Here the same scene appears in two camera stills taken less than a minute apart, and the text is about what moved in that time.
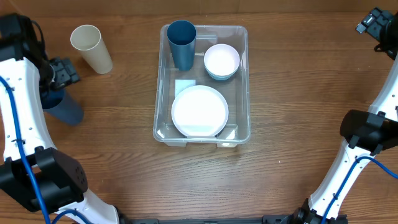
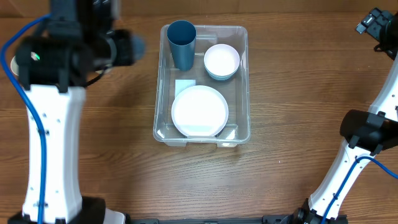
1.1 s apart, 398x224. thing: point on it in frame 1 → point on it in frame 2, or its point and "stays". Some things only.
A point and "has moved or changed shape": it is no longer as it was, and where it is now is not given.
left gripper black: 67,73 → 117,38
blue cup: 58,104 has moved or changed shape
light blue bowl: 221,78 stays
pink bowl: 221,60 stays
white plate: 199,111 stays
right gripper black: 373,25 stays
